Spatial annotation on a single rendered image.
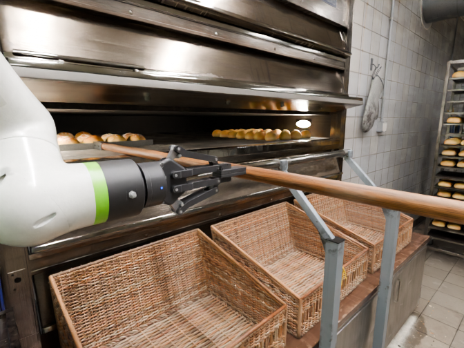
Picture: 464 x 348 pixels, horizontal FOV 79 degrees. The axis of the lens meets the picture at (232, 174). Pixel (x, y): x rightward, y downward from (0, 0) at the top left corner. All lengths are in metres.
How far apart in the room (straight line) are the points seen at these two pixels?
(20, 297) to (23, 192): 0.72
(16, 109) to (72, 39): 0.60
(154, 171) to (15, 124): 0.19
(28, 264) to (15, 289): 0.08
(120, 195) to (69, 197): 0.06
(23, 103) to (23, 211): 0.14
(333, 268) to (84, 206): 0.73
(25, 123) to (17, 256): 0.63
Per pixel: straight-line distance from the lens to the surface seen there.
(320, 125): 2.18
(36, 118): 0.48
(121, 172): 0.44
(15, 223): 0.41
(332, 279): 0.96
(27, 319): 1.14
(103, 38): 1.06
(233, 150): 1.31
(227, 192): 1.31
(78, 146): 1.36
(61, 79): 0.84
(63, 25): 1.04
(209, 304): 1.23
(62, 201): 0.41
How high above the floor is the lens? 1.31
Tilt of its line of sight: 11 degrees down
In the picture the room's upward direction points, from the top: straight up
